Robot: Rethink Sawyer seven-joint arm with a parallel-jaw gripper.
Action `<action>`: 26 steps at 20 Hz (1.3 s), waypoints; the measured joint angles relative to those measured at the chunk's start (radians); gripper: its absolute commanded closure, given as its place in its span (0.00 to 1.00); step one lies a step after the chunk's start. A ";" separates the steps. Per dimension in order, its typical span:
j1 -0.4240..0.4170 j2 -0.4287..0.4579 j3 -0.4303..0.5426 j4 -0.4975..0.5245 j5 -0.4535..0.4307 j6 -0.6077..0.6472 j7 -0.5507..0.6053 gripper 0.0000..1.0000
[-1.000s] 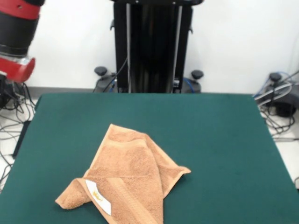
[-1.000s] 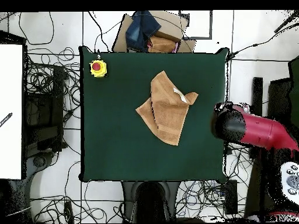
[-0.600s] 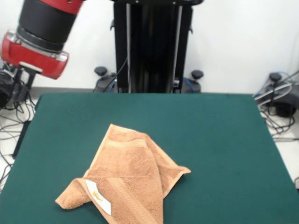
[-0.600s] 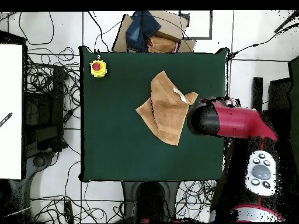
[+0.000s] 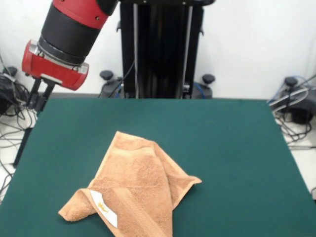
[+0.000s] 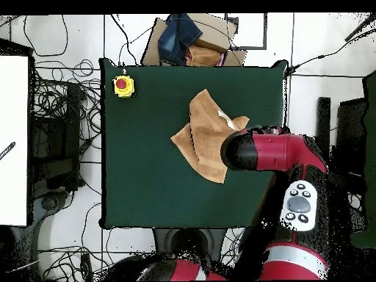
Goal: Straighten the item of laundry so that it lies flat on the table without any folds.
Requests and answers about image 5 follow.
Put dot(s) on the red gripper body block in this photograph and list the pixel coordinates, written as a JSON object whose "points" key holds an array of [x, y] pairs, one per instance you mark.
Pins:
{"points": [[49, 69]]}

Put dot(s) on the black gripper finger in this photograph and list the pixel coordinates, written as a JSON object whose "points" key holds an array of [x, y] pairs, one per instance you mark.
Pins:
{"points": [[45, 95], [34, 92]]}

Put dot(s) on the tan terry towel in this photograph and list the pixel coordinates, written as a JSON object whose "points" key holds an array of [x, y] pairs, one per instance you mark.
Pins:
{"points": [[138, 177]]}

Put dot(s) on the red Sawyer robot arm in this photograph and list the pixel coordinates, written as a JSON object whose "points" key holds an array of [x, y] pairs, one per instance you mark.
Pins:
{"points": [[71, 29]]}

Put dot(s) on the dark green table cloth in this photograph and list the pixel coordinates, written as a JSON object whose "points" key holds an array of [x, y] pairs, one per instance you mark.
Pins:
{"points": [[222, 148]]}

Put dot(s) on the black pedestal foot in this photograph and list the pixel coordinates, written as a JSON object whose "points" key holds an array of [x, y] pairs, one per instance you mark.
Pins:
{"points": [[290, 81], [10, 74]]}

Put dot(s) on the black pedestal leg with knob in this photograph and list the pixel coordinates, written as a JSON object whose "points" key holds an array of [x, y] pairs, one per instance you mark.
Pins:
{"points": [[106, 74], [208, 78]]}

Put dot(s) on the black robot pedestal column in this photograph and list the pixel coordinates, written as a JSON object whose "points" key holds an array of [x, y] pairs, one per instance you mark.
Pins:
{"points": [[160, 49]]}

